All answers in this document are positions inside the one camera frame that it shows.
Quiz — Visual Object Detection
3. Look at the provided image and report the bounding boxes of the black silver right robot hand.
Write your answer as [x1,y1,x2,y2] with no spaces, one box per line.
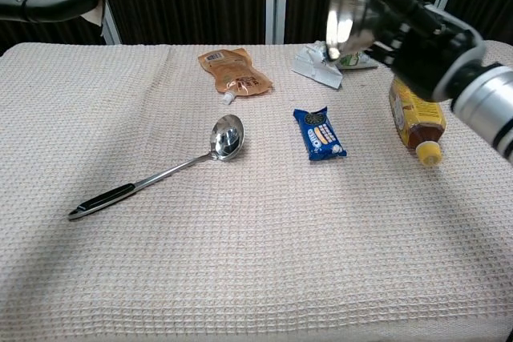
[362,0,488,103]

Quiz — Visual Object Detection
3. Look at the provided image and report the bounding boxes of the yellow-labelled amber drink bottle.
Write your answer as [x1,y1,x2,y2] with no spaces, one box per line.
[388,75,447,168]

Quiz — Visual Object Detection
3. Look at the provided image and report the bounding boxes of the crumpled white green carton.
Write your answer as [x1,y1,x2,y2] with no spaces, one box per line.
[291,40,380,90]

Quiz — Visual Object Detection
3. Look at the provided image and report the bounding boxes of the blue Oreo cookie pack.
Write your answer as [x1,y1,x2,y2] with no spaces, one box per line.
[293,107,348,162]

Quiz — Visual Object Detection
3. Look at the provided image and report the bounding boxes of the brown spouted sauce pouch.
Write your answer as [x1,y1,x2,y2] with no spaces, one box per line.
[197,47,273,106]

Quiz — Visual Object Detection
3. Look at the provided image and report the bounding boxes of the beige waffle-weave table cloth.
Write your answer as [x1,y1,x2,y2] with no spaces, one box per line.
[0,41,513,342]

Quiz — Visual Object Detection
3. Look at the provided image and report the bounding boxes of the steel ladle with black handle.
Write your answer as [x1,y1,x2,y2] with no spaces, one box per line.
[67,114,245,222]

